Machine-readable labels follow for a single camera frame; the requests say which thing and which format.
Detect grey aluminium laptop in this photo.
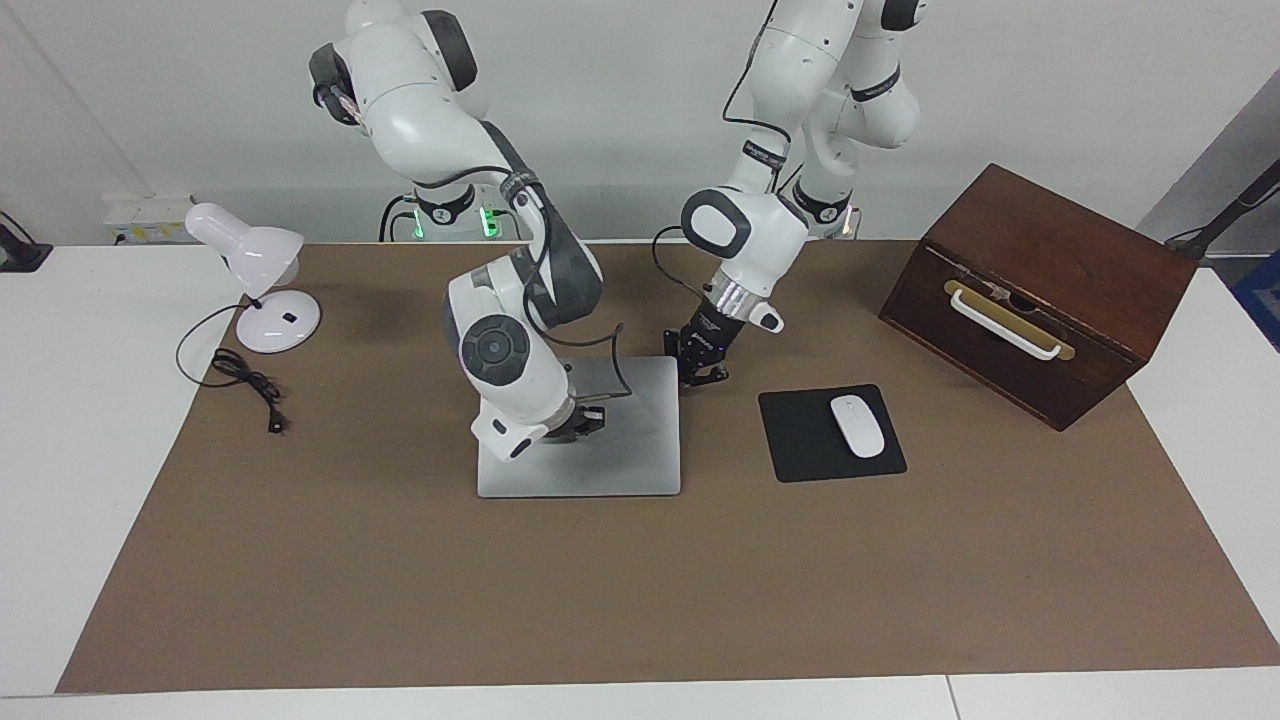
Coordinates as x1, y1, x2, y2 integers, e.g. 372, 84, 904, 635
476, 355, 683, 499

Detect black mouse pad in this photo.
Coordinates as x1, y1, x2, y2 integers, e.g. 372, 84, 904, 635
758, 384, 908, 484

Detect white computer mouse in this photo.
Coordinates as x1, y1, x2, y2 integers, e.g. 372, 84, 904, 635
830, 395, 887, 460

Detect brown table mat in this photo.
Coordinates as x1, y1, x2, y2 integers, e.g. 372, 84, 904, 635
55, 240, 1280, 694

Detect white desk lamp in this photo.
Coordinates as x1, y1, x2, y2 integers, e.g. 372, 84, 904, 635
185, 202, 323, 355

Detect dark brown wooden box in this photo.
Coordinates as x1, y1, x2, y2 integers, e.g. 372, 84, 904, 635
878, 163, 1199, 433

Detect blue crate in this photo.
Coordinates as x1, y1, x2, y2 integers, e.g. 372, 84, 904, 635
1232, 250, 1280, 351

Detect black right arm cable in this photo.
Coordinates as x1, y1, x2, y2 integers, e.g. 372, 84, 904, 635
410, 165, 633, 403

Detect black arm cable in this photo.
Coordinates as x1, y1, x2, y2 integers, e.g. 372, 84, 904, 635
410, 165, 633, 403
652, 0, 791, 301

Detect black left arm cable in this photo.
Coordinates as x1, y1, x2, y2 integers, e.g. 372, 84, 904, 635
652, 0, 791, 301

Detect black right base cable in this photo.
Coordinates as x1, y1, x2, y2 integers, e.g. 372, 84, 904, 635
378, 193, 416, 243

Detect white box handle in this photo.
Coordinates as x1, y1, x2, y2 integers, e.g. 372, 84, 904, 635
948, 288, 1063, 361

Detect black lamp power cable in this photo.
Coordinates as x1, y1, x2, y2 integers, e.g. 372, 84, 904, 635
176, 303, 291, 436

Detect white wall power strip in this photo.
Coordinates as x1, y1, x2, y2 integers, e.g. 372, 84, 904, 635
103, 193, 193, 246

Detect black clamp mount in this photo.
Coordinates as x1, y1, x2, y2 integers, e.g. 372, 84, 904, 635
0, 210, 53, 273

